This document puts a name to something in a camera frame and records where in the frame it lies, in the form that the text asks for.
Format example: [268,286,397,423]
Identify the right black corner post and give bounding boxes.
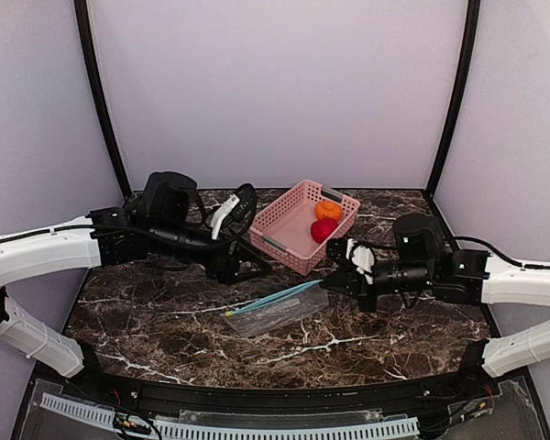
[425,0,481,198]

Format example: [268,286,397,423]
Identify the black corner post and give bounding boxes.
[425,0,481,198]
[73,0,132,200]

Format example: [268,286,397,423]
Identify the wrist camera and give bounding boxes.
[326,237,376,276]
[210,183,258,241]

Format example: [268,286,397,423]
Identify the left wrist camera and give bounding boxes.
[210,183,258,241]

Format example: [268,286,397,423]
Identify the clear acrylic plate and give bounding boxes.
[178,409,383,430]

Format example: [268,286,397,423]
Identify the clear zip top bag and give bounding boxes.
[225,280,329,338]

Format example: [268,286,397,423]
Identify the white slotted cable duct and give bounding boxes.
[39,392,420,439]

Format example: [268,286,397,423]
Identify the left black corner post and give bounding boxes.
[73,0,132,200]

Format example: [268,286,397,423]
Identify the orange toy fruit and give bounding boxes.
[314,200,343,222]

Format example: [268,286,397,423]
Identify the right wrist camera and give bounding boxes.
[326,237,376,276]

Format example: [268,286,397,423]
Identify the red toy fruit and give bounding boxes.
[310,218,338,243]

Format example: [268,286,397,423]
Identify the black front frame rail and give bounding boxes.
[72,372,500,415]

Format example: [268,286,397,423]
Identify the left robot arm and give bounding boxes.
[0,171,271,379]

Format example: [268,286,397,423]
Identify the pink plastic basket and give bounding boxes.
[249,180,360,276]

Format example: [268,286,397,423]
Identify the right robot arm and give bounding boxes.
[319,214,550,378]

